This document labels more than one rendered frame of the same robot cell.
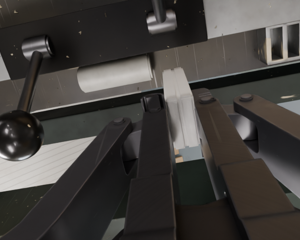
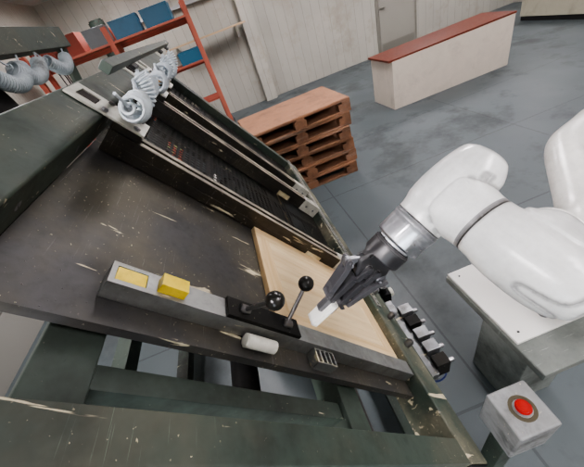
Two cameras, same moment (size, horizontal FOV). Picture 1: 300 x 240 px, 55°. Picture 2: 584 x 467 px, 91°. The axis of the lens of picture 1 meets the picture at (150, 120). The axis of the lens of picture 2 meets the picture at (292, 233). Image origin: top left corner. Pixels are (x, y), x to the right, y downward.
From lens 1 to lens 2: 61 cm
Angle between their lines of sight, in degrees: 93
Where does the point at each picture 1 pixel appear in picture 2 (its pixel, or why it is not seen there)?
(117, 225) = (272, 427)
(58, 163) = not seen: outside the picture
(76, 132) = (206, 396)
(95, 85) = (256, 340)
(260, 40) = (311, 357)
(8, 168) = not seen: outside the picture
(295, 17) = (323, 346)
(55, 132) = (190, 390)
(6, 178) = not seen: outside the picture
